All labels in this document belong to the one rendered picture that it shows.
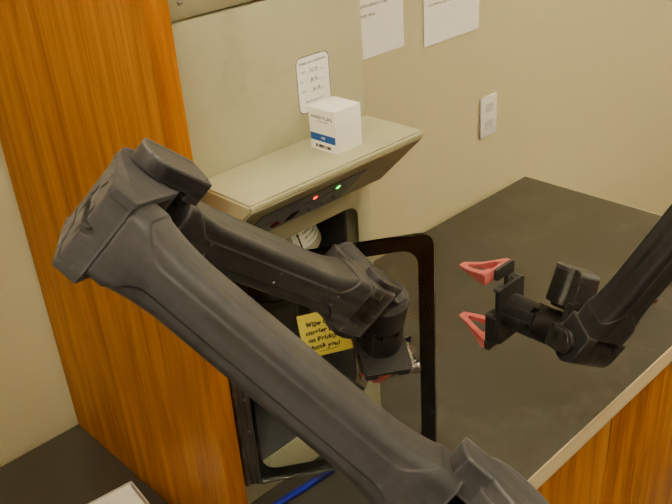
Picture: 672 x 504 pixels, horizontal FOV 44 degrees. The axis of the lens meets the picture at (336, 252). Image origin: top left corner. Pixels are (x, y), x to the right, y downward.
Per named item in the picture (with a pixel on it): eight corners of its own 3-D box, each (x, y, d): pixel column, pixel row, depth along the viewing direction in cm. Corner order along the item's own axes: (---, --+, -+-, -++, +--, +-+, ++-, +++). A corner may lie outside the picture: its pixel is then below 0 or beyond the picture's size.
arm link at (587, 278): (563, 356, 116) (610, 365, 119) (589, 278, 114) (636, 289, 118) (516, 328, 127) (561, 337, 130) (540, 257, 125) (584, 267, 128)
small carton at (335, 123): (311, 147, 114) (307, 105, 111) (336, 136, 117) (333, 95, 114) (336, 155, 111) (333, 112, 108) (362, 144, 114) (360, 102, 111)
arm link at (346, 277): (80, 270, 66) (162, 165, 64) (54, 227, 69) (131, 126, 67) (356, 352, 100) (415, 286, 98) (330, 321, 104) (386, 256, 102)
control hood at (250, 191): (202, 252, 111) (191, 183, 106) (370, 174, 130) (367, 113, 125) (257, 280, 103) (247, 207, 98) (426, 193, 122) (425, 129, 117)
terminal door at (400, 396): (249, 482, 131) (215, 262, 112) (435, 448, 135) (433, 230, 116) (250, 486, 130) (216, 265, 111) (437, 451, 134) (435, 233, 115)
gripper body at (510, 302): (514, 270, 132) (555, 285, 127) (512, 324, 137) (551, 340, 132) (490, 287, 128) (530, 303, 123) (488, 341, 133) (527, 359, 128)
